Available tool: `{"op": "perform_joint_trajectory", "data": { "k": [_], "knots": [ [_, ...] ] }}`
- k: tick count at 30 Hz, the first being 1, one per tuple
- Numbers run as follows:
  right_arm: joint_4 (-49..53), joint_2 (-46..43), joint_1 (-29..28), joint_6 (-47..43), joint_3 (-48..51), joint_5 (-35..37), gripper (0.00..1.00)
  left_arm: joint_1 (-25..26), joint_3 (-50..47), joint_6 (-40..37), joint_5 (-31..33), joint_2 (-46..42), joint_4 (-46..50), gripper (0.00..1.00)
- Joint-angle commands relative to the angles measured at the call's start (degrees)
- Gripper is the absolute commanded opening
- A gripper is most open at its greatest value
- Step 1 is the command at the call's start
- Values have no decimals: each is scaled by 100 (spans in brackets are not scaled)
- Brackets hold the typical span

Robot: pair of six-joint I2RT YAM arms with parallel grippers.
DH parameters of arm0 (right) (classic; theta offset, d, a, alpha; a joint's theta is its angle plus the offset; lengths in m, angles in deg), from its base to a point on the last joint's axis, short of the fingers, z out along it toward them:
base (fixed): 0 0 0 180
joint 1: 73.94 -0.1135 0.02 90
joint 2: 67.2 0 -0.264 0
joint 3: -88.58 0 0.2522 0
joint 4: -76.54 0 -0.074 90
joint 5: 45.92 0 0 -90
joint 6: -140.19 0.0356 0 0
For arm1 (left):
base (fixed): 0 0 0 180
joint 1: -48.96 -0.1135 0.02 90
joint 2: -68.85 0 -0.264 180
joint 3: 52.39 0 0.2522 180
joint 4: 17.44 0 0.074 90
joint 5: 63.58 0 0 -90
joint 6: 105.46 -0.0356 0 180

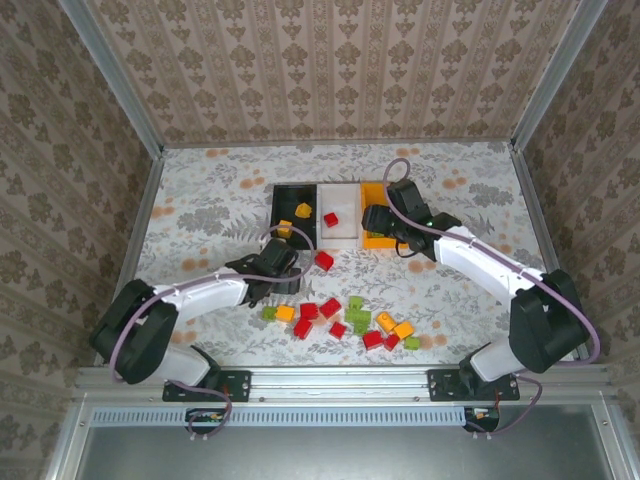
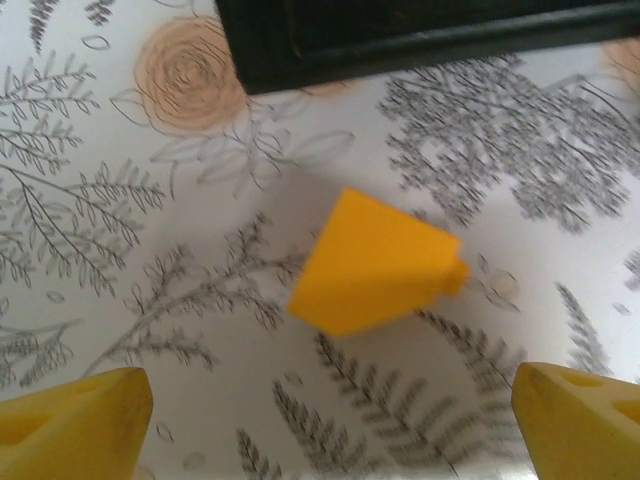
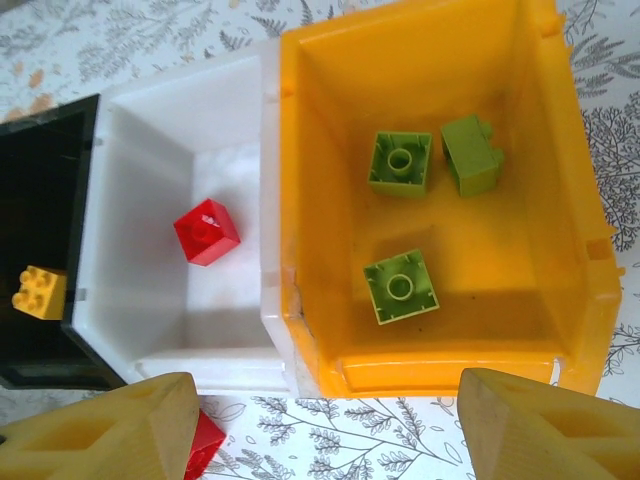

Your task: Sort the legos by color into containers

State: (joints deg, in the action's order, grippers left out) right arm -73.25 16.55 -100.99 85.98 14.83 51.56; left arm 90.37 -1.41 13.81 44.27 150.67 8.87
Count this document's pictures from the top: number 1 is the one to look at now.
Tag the yellow lego brick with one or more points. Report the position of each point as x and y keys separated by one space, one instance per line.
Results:
x=303 y=210
x=285 y=313
x=403 y=330
x=284 y=228
x=385 y=320

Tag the long green lego brick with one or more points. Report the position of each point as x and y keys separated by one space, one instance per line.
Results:
x=358 y=320

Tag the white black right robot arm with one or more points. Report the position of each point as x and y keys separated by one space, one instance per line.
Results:
x=480 y=260

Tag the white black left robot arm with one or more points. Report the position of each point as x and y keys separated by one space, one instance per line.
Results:
x=200 y=294

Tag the orange plastic bin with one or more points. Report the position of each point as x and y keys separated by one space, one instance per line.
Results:
x=372 y=195

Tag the white plastic bin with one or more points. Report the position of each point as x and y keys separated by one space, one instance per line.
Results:
x=345 y=210

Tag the black plastic bin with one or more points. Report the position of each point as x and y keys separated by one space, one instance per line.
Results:
x=287 y=197

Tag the floral patterned tablecloth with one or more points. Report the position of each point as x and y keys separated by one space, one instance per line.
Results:
x=210 y=200

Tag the grey metal sheet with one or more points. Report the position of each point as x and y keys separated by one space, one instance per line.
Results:
x=340 y=452

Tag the black connector box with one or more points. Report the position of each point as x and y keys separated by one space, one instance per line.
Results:
x=482 y=417

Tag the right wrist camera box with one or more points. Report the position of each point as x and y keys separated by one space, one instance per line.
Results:
x=406 y=196

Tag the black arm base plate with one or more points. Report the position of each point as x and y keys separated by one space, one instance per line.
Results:
x=240 y=387
x=442 y=387

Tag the long aluminium mounting rail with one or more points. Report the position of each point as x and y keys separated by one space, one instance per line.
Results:
x=340 y=385

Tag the aluminium side rail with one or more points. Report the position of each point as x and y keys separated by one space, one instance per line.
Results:
x=542 y=240
x=131 y=250

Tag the aluminium corner post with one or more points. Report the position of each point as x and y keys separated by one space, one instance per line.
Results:
x=560 y=75
x=115 y=80

